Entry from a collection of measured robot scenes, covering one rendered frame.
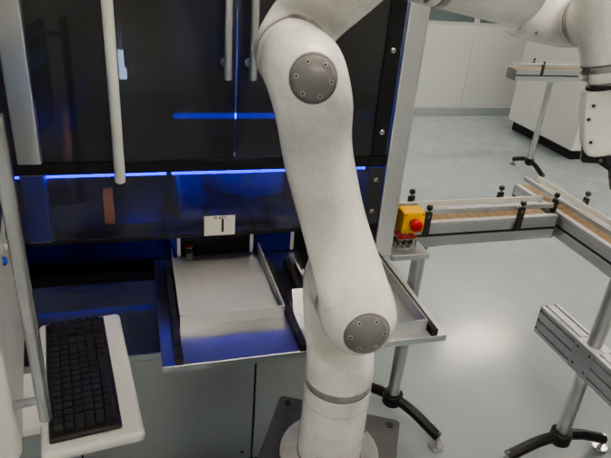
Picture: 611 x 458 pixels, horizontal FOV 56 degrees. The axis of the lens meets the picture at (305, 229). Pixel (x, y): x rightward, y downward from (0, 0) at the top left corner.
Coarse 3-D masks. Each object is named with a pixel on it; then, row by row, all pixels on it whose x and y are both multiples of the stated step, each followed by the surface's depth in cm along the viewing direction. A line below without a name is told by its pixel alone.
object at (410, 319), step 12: (384, 264) 168; (300, 276) 160; (396, 288) 160; (396, 300) 157; (408, 300) 154; (396, 312) 152; (408, 312) 153; (420, 312) 147; (396, 324) 142; (408, 324) 143; (420, 324) 144
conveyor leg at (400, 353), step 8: (416, 264) 203; (424, 264) 205; (408, 272) 208; (416, 272) 205; (408, 280) 208; (416, 280) 206; (416, 288) 208; (400, 352) 221; (400, 360) 222; (392, 368) 226; (400, 368) 224; (392, 376) 227; (400, 376) 226; (392, 384) 228; (400, 384) 229; (392, 392) 230; (392, 408) 233
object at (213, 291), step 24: (192, 264) 166; (216, 264) 167; (240, 264) 168; (264, 264) 166; (192, 288) 155; (216, 288) 156; (240, 288) 157; (264, 288) 158; (192, 312) 145; (216, 312) 141; (240, 312) 142; (264, 312) 144
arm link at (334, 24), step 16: (288, 0) 77; (304, 0) 75; (320, 0) 73; (336, 0) 72; (352, 0) 72; (368, 0) 72; (416, 0) 74; (432, 0) 73; (272, 16) 78; (288, 16) 77; (304, 16) 77; (320, 16) 76; (336, 16) 75; (352, 16) 75; (336, 32) 79; (256, 48) 77
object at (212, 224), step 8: (208, 216) 157; (216, 216) 158; (224, 216) 158; (232, 216) 159; (208, 224) 158; (216, 224) 159; (224, 224) 159; (232, 224) 160; (208, 232) 159; (216, 232) 160; (224, 232) 160; (232, 232) 161
